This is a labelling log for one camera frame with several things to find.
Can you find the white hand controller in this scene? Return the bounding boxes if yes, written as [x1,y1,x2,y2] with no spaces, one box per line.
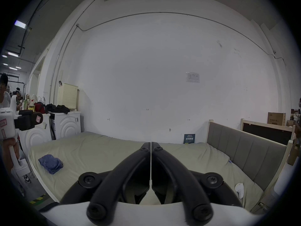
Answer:
[235,183,244,199]

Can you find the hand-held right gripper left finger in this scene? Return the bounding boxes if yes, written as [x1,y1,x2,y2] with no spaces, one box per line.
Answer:
[60,142,151,225]

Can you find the person's left hand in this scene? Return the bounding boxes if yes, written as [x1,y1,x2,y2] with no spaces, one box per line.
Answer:
[0,137,20,175]

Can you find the dark blue garment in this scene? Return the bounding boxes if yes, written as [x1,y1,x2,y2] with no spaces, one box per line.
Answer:
[38,154,63,175]

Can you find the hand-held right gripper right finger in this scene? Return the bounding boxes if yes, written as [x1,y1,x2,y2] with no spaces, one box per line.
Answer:
[152,142,243,223]

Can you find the brown carton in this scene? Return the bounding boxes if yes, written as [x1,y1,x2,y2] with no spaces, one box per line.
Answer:
[268,112,286,126]

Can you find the black clothes pile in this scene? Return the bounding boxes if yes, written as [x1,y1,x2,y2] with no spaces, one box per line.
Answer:
[46,104,70,114]

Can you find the white washing machine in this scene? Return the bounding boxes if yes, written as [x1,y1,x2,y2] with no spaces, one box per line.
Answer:
[49,112,82,140]
[18,113,53,152]

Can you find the black board in wooden frame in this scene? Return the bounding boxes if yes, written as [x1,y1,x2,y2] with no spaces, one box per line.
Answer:
[240,118,296,146]

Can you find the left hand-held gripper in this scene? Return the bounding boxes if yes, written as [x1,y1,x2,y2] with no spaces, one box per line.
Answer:
[0,110,44,181]

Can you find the cream perforated board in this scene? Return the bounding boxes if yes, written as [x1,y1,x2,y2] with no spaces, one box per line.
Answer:
[57,83,79,111]

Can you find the red bag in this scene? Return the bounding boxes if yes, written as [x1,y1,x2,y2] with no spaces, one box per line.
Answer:
[34,102,46,114]

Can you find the white paper notice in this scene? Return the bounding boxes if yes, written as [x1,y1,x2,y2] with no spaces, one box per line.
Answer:
[186,72,200,83]

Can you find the grey padded headboard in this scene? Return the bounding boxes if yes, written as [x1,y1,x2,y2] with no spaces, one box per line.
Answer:
[206,120,295,192]

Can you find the bed with pale green sheet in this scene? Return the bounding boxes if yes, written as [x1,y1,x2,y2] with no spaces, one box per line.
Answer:
[28,131,265,214]

